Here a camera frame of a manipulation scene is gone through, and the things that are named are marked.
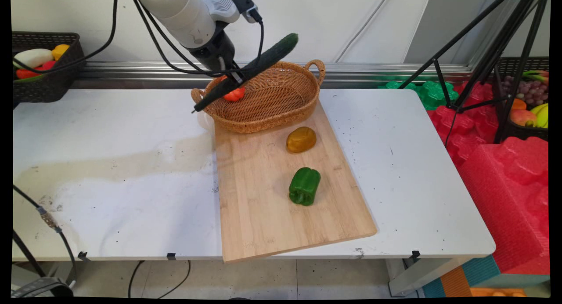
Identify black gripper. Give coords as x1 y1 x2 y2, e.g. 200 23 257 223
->
189 29 246 86

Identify dark green cucumber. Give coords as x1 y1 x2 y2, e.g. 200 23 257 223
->
192 33 299 114

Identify red orange tomato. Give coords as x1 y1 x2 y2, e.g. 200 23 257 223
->
220 75 246 103

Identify oval wicker basket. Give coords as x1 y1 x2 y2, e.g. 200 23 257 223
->
191 59 326 134

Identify brown potato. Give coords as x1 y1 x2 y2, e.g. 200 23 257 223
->
286 127 317 154

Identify green bell pepper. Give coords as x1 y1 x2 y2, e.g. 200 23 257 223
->
288 167 321 206

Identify bamboo cutting board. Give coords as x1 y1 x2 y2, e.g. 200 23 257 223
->
214 98 378 264

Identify orange yellow pepper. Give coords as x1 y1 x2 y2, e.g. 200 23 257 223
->
51 43 71 61

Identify black plastic vegetable basket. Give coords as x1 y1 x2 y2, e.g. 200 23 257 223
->
12 32 86 104

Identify white radish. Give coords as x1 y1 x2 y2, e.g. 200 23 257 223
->
13 48 54 70

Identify red chili pepper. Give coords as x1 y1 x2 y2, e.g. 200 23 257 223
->
16 60 58 80

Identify green foam mat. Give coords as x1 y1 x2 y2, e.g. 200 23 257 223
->
378 77 460 111

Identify small red foam mat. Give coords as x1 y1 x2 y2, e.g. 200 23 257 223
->
427 81 499 169

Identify black tripod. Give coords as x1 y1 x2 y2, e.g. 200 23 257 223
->
397 0 550 145

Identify grey table leg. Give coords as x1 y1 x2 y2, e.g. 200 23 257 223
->
385 257 467 297

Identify red yellow mango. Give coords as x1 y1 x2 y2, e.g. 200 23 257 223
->
510 109 537 127

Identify black plastic fruit basket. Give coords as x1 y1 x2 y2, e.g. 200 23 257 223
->
493 57 550 142

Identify purple grape bunch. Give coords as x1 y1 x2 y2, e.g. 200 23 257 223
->
503 76 549 106

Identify large red foam mat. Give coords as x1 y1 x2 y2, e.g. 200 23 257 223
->
458 136 550 275

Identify green red fruit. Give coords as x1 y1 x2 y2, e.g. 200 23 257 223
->
521 70 549 83

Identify yellow banana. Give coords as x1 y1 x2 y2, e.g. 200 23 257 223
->
530 103 549 129

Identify teal orange floor mat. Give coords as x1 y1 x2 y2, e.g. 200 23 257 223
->
421 255 550 298

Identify black camera cable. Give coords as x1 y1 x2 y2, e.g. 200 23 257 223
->
130 0 265 78

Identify silver black wrist camera box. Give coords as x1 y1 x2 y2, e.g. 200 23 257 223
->
225 0 263 25

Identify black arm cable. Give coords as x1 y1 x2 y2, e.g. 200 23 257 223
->
12 0 119 74

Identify metal wall rail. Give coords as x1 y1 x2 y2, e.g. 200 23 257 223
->
72 61 474 90

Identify black floor cable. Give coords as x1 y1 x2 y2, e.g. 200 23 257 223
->
128 260 146 299
160 260 194 299

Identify cable with metal connector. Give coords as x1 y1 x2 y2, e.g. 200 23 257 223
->
12 185 78 288

